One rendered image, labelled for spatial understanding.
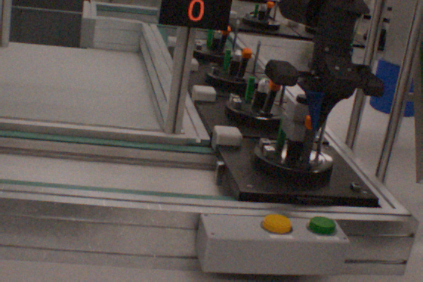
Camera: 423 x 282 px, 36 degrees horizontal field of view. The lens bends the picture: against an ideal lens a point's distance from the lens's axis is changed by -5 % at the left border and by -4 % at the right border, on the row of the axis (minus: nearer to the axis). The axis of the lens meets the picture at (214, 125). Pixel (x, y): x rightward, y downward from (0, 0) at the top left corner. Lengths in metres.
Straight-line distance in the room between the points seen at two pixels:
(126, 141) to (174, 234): 0.30
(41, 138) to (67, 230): 0.28
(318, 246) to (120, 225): 0.28
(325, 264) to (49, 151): 0.53
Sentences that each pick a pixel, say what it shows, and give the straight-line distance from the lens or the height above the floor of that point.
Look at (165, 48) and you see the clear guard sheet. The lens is 1.23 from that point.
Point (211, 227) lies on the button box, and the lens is 0.94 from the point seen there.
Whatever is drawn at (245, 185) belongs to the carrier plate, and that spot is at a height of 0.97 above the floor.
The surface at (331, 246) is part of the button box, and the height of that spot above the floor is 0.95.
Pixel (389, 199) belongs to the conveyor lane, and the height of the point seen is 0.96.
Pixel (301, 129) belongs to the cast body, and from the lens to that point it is 1.13.
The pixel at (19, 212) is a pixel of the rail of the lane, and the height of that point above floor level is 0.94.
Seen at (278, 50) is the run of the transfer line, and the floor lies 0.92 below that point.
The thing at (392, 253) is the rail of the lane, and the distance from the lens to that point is 1.12.
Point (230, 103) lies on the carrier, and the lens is 1.40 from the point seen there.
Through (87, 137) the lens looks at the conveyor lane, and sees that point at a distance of 1.24.
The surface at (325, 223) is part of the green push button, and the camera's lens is 0.99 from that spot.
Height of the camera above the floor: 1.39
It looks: 19 degrees down
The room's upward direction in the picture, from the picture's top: 9 degrees clockwise
